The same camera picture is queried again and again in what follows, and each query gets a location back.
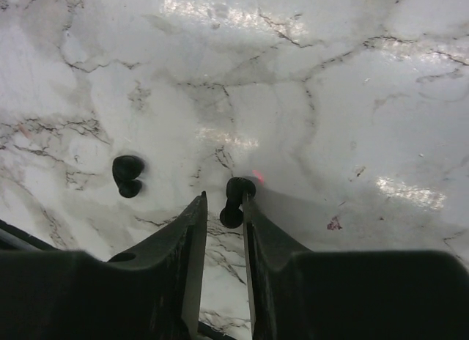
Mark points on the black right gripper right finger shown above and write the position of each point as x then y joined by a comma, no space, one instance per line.
296,293

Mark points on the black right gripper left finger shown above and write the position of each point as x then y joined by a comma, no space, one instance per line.
149,291

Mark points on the black ear hook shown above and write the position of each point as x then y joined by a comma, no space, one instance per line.
232,216
125,170

